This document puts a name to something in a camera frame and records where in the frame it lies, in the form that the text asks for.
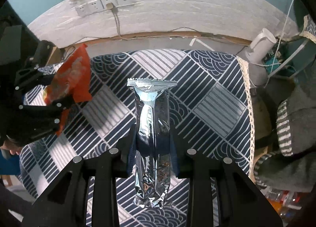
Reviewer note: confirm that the silver foil snack packet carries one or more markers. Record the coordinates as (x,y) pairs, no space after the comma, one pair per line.
(152,141)

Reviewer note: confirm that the left hand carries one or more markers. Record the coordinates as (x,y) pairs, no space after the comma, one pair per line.
(12,147)

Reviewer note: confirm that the blue cardboard box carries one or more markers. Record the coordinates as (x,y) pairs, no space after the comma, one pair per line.
(9,164)

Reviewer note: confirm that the striped knit garment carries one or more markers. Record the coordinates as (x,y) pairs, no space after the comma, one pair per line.
(283,138)

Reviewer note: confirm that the white cup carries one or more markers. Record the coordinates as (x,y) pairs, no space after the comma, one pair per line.
(259,47)

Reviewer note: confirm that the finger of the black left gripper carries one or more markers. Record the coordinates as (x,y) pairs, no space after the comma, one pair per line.
(52,111)
(30,78)

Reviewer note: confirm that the red orange snack bag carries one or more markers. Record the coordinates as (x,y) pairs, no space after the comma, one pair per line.
(72,79)

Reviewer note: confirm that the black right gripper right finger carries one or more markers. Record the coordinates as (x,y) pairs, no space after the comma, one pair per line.
(239,201)

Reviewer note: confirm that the white wall socket strip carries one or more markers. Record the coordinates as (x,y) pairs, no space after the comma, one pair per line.
(96,6)

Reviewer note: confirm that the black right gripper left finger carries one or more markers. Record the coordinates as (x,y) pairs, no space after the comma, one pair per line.
(64,201)

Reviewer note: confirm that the navy white patterned tablecloth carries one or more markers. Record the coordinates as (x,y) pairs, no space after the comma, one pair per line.
(209,107)

